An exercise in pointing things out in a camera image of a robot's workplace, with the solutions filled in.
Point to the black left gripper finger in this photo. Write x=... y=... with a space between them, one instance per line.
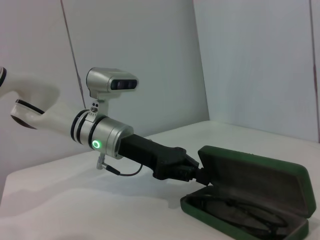
x=200 y=176
x=192 y=161

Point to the green glasses case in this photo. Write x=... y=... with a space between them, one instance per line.
x=250 y=172

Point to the black glasses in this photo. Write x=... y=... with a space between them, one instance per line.
x=250 y=217

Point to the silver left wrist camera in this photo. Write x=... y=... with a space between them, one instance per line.
x=110 y=80

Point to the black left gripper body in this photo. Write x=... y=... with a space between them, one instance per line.
x=150 y=157

